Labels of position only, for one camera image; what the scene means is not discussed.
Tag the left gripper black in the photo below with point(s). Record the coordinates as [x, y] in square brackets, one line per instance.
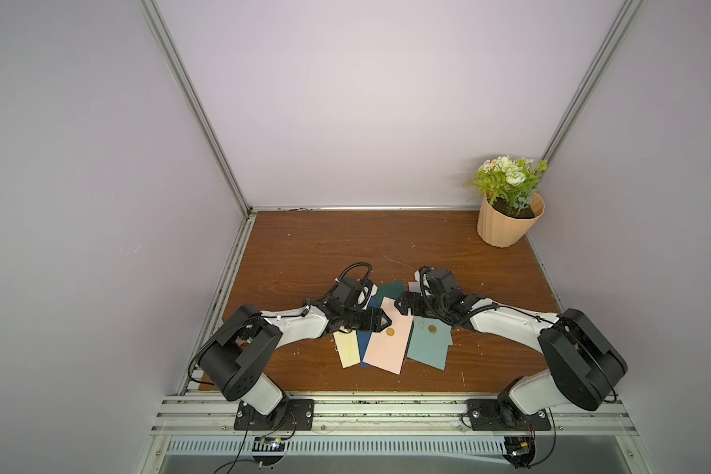
[374, 326]

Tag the pink envelope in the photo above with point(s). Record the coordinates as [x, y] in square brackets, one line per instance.
[386, 350]

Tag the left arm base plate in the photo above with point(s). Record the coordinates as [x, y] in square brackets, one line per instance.
[248, 418]

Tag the left circuit board with wires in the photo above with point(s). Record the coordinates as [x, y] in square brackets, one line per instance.
[262, 447]

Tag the cream yellow envelope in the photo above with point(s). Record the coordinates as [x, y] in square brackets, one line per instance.
[348, 348]

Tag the green plant white flowers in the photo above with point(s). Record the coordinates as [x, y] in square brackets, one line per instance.
[508, 184]

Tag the right circuit board with wires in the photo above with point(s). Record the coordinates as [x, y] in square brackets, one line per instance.
[521, 451]

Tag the white vented cable duct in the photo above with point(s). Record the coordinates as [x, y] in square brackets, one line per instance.
[346, 445]

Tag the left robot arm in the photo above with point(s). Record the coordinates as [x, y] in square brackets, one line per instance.
[234, 358]

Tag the navy blue envelope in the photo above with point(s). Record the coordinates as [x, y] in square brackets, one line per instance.
[363, 339]

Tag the circuit board with wires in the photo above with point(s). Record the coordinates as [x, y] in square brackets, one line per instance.
[262, 447]
[521, 451]

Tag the dark green envelope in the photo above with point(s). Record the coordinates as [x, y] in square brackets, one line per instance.
[393, 290]

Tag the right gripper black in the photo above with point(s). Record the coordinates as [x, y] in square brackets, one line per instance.
[421, 303]

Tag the ribbed terracotta plant pot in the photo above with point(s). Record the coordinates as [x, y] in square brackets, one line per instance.
[502, 231]

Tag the aluminium front rail frame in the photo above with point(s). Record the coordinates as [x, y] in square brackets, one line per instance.
[374, 413]

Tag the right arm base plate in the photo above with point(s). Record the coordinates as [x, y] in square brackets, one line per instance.
[495, 416]

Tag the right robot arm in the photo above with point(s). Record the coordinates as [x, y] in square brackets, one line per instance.
[582, 366]

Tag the teal envelope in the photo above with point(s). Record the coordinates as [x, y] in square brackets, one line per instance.
[429, 342]

